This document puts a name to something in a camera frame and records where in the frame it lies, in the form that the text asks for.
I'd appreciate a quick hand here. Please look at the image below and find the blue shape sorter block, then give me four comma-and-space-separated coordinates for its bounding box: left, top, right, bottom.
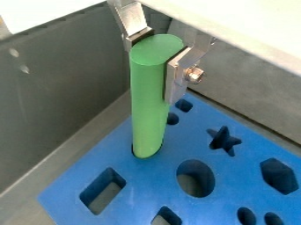
37, 95, 301, 225

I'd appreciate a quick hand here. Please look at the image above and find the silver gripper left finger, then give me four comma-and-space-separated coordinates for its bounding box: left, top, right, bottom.
106, 0, 153, 52

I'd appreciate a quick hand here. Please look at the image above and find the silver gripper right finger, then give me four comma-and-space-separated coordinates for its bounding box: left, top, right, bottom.
164, 20, 216, 105

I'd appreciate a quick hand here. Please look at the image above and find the green oval peg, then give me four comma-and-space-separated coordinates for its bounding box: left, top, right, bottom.
129, 34, 183, 158

